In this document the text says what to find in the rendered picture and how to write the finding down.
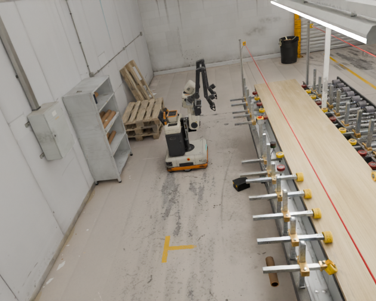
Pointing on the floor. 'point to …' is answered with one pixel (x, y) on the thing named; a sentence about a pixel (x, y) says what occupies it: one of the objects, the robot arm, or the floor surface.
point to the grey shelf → (74, 107)
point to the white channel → (373, 10)
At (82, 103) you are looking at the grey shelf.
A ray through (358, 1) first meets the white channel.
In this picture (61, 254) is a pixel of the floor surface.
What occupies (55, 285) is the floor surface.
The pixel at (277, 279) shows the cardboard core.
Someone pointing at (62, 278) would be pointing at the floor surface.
